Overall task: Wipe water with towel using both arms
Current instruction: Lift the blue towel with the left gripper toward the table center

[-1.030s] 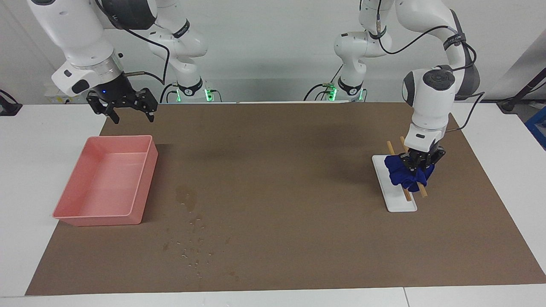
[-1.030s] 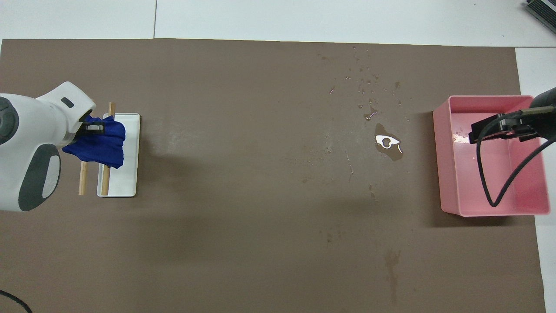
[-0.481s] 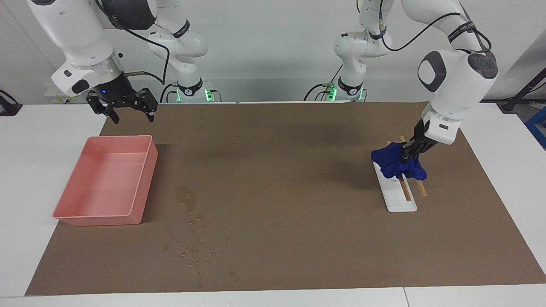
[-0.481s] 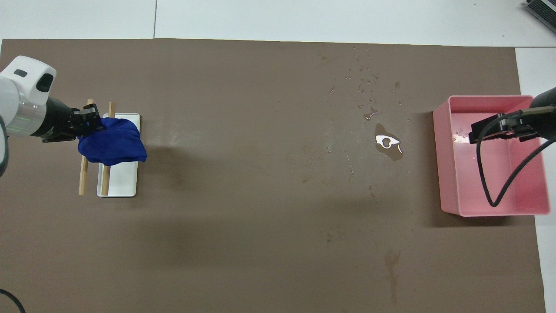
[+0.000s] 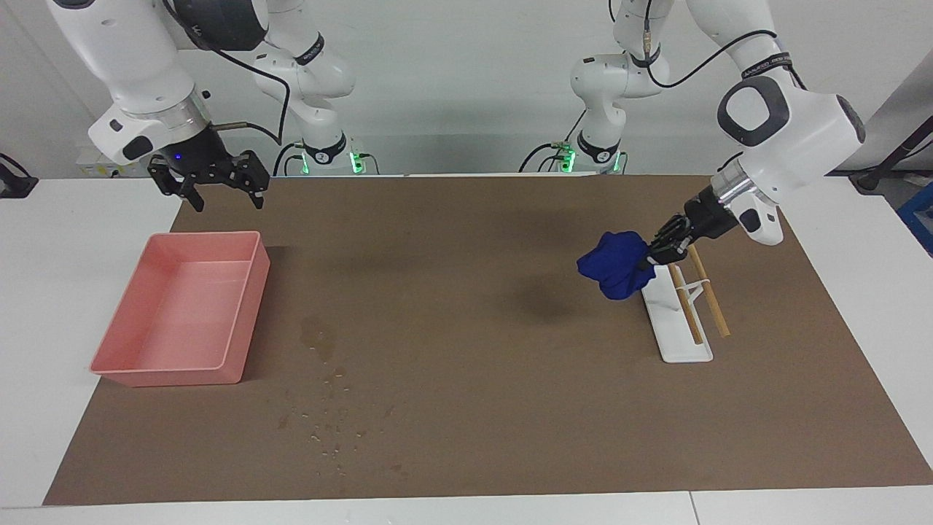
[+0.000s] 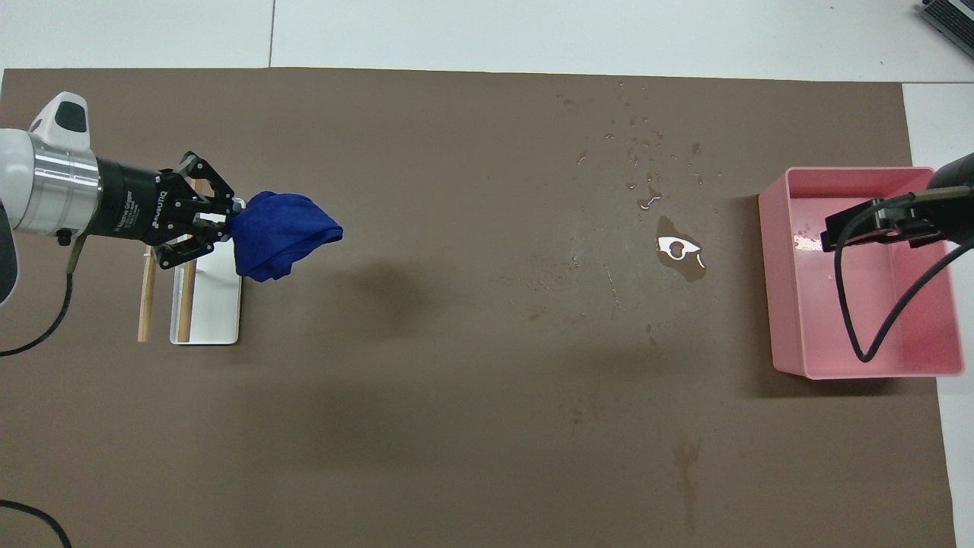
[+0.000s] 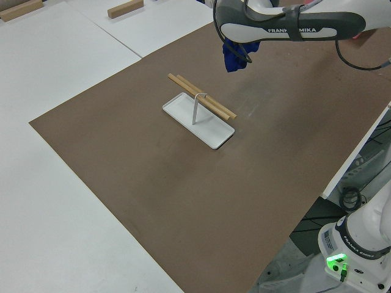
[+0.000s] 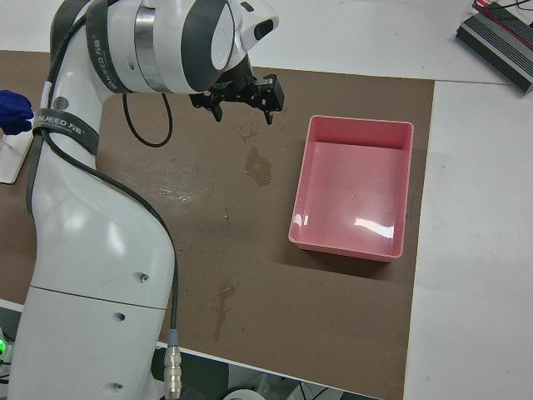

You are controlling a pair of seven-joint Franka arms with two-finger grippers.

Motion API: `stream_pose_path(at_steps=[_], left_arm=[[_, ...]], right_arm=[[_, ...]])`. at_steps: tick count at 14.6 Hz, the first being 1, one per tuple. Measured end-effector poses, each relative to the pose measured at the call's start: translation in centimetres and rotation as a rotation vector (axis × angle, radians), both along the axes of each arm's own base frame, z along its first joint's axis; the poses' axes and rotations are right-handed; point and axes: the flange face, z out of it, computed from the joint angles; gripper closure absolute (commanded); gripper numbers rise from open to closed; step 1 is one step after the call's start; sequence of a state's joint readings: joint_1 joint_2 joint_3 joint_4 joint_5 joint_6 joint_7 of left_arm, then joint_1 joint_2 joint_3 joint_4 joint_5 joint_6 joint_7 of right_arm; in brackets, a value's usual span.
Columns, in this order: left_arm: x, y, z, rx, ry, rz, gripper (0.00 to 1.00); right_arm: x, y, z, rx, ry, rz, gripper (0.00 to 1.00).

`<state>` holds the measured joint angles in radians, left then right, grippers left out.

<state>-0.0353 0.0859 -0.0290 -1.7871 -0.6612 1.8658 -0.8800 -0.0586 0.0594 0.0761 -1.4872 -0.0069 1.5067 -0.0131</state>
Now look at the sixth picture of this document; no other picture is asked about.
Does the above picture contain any black loose cable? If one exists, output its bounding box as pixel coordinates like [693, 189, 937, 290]
[0, 499, 73, 548]

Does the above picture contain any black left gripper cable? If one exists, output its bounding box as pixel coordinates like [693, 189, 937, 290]
[0, 234, 81, 357]

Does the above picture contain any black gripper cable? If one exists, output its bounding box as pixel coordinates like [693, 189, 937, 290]
[833, 186, 974, 364]
[0, 234, 81, 357]

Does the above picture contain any pink plastic bin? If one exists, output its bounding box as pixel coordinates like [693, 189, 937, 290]
[759, 167, 966, 380]

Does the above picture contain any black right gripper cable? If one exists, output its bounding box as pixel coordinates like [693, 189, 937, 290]
[833, 186, 974, 364]

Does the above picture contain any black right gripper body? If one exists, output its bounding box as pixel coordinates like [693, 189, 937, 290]
[875, 152, 974, 248]

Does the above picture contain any brown table mat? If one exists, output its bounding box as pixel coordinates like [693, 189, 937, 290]
[0, 67, 958, 548]

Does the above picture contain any blue towel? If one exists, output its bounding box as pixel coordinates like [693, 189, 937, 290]
[228, 192, 344, 283]

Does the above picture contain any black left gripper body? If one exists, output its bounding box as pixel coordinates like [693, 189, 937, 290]
[91, 158, 187, 246]

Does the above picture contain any water puddle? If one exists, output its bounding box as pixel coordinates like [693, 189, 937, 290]
[656, 215, 707, 283]

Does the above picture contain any white rack base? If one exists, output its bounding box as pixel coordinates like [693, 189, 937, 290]
[170, 198, 245, 346]

